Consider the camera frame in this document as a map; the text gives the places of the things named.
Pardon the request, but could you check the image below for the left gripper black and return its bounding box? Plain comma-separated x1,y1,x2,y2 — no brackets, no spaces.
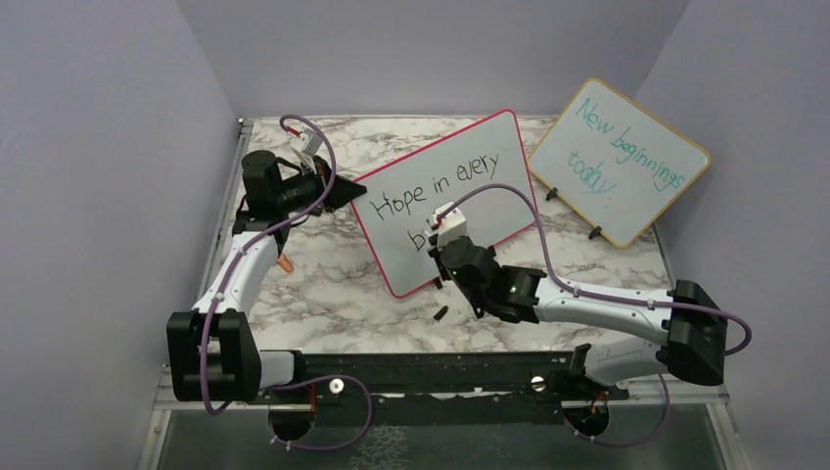
276,155,366,213

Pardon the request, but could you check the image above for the black marker cap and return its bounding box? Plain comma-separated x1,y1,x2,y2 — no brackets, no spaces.
433,305,448,321

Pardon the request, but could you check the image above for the red framed whiteboard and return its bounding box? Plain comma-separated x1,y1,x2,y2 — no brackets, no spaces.
352,109,535,298

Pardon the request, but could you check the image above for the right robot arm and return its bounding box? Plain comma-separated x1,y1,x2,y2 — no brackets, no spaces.
428,236,727,399

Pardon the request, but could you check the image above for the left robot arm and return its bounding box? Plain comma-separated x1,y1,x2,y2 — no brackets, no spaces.
166,151,367,402

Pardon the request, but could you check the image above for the yellow framed whiteboard with writing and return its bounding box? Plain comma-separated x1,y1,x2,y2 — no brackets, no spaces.
528,78,711,248

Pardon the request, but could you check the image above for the orange marker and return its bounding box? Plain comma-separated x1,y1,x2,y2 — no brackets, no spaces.
276,254,295,273

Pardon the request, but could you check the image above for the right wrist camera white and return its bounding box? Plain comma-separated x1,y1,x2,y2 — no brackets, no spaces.
425,201,468,250

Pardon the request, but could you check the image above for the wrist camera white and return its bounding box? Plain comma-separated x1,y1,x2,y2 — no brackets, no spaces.
425,201,468,250
287,126,322,166

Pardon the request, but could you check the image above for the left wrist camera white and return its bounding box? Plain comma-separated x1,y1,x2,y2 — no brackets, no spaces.
287,126,322,166

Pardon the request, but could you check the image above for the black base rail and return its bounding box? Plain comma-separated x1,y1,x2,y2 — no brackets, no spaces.
264,352,629,427

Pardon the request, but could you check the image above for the aluminium frame left rail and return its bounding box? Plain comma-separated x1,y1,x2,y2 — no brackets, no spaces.
194,117,255,304

